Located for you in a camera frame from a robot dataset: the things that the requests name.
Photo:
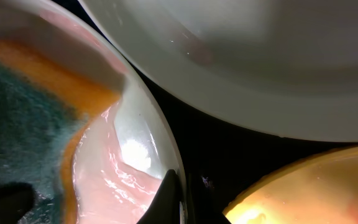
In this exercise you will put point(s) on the green yellow sponge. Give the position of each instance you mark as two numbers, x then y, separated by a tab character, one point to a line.
44	111

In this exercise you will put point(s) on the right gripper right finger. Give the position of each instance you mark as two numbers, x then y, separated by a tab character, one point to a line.
201	209

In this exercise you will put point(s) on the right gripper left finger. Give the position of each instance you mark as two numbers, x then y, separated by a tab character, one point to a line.
165	206

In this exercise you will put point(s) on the mint plate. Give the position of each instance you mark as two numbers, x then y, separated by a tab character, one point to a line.
283	67
124	154

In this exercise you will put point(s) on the round black tray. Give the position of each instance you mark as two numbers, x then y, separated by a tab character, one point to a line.
231	157

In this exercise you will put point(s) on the yellow plate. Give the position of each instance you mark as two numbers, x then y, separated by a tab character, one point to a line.
320	189

